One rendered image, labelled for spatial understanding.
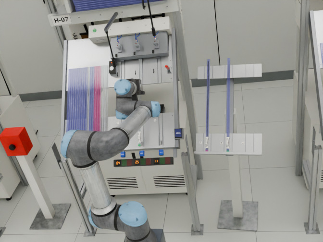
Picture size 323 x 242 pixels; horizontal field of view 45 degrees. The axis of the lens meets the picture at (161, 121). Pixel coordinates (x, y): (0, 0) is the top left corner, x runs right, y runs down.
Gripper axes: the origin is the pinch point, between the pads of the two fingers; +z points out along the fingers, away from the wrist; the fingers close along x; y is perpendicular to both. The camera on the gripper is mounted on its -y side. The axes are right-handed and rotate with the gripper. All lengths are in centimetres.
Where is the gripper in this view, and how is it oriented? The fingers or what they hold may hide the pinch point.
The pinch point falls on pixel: (139, 94)
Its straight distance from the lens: 216.5
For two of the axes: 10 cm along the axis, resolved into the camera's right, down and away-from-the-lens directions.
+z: 1.9, -0.2, 9.8
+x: -9.8, 0.5, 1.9
